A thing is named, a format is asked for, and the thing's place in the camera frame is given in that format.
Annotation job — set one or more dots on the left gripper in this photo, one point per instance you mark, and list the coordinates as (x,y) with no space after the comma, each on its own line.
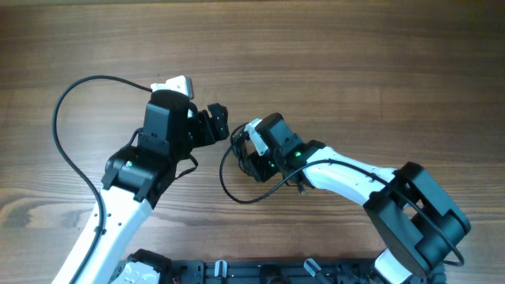
(207,135)

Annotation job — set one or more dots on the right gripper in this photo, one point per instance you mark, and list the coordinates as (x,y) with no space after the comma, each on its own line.
(257,167)

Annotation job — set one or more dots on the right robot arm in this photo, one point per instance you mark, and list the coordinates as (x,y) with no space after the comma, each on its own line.
(418,222)

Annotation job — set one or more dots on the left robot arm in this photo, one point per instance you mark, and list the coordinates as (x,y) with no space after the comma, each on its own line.
(135,178)

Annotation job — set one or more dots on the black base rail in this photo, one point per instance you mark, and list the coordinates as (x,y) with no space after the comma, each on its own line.
(352,271)

